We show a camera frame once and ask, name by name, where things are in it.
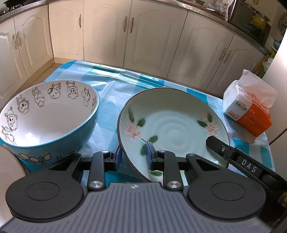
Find green floral round plate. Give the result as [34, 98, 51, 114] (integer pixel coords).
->
[117, 87, 230, 182]

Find printed plastic bag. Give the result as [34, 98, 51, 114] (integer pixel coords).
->
[215, 0, 235, 22]

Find blue cartoon bowl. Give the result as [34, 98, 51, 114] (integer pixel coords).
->
[0, 79, 100, 172]

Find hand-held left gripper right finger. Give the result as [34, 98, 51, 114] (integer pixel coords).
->
[145, 142, 227, 191]

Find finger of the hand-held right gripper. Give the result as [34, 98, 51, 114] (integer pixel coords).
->
[206, 136, 281, 180]

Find large pink patterned bowl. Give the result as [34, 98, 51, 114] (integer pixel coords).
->
[0, 145, 25, 227]

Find white kitchen base cabinets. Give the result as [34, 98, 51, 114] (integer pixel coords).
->
[0, 0, 268, 99]

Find silver refrigerator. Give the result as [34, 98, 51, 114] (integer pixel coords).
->
[262, 29, 287, 146]

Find steel countertop oven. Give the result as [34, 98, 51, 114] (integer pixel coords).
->
[229, 0, 272, 44]

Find orange tissue pack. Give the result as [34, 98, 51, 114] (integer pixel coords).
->
[223, 69, 278, 137]

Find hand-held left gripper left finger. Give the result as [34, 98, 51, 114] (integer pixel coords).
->
[49, 147, 123, 191]

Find blue checked plastic tablecloth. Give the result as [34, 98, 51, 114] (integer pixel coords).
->
[17, 60, 273, 186]

